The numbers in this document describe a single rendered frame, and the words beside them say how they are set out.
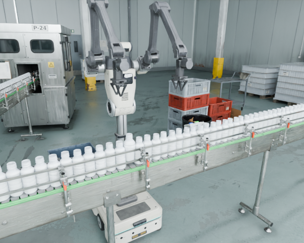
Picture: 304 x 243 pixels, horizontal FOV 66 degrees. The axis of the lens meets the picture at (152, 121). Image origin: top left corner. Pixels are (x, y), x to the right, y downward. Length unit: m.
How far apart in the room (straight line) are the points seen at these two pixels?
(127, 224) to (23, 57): 3.69
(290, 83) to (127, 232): 6.60
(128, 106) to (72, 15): 11.78
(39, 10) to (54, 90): 8.69
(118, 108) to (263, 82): 6.91
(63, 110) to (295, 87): 6.19
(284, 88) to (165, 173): 6.68
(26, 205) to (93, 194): 0.32
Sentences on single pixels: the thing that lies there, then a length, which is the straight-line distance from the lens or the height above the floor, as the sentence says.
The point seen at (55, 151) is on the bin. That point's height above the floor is 0.93.
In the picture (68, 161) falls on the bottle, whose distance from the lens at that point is 1.27.
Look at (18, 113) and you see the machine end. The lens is 5.19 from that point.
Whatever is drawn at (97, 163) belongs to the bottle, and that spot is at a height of 1.07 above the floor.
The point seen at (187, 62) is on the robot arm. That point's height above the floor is 1.58.
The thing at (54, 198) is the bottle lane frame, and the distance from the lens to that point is 1.32.
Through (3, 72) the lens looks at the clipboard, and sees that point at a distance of 5.08.
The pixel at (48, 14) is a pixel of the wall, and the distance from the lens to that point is 13.33.
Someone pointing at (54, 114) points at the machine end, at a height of 0.32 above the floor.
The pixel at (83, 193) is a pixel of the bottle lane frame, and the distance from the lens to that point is 1.34.
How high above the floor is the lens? 1.69
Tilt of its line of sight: 19 degrees down
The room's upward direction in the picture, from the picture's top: 1 degrees clockwise
